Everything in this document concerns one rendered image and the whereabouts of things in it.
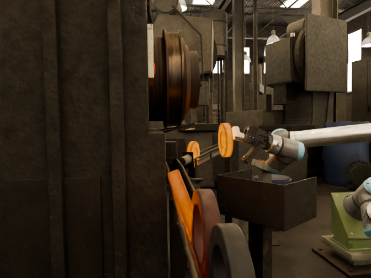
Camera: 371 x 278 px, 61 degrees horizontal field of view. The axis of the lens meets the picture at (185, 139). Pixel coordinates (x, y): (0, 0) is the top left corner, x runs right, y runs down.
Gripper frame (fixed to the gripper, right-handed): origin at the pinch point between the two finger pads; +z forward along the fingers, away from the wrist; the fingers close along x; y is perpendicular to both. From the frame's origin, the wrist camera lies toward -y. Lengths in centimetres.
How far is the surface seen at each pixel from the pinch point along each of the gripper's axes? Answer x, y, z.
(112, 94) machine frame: 34, 2, 48
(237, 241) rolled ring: 96, -17, 18
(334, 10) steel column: -362, 262, -213
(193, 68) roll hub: -3.3, 25.5, 21.7
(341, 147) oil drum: -258, 35, -224
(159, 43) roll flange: -2, 31, 39
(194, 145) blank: -64, -9, 2
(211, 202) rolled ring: 78, -16, 19
